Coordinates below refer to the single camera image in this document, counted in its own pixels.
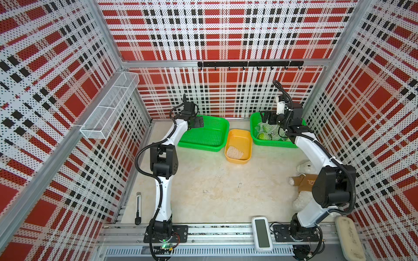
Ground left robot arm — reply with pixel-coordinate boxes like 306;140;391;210
135;96;200;242

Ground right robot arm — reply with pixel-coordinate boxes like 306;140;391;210
273;80;357;230

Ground green basket with apples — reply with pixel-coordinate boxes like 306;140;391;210
178;116;230;152

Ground empty green basket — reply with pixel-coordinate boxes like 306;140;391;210
250;113;297;149

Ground yellow tray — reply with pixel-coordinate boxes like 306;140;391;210
224;129;253;165

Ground plush toy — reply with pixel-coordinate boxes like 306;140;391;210
291;160;337;216

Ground black marker pen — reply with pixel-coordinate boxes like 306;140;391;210
135;192;142;225

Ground white timer device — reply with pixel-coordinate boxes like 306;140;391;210
251;216;273;253

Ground black hook rail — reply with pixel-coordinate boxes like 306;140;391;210
197;60;305;69

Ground clear wall shelf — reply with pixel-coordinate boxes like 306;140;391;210
81;72;139;140

